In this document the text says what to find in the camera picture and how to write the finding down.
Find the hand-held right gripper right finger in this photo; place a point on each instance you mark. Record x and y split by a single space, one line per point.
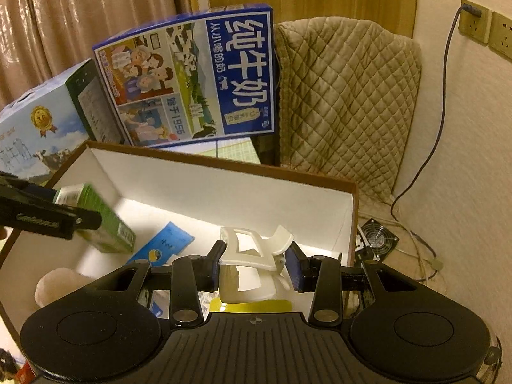
296 266

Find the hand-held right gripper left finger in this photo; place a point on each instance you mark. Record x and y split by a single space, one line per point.
214 266

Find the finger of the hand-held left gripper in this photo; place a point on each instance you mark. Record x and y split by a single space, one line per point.
40 218
24 188

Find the white plastic clip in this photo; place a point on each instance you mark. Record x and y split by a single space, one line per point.
248 254

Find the yellow snack packet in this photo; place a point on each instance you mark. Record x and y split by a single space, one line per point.
248 306

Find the green and white carton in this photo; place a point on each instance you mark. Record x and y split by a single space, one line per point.
110 224

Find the white tissue roll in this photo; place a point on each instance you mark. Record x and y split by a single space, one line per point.
60 288

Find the brown cardboard box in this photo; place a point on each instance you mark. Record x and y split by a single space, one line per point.
208 192

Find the light blue milk carton box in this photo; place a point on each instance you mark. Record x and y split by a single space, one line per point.
32 136

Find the blue flat packet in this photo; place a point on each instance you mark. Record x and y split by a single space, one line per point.
164 242

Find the small black fan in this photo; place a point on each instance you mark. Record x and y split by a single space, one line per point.
378 240

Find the beige quilted chair cover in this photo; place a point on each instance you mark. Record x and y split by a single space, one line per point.
348 100

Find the beige curtain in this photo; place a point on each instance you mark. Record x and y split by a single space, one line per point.
92 12

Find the dark blue milk carton box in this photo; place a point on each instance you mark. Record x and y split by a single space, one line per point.
200 76

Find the clear glass jar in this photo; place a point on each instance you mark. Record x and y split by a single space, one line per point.
491 362

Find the gold wall socket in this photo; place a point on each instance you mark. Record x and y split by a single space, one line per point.
502 34
476 24

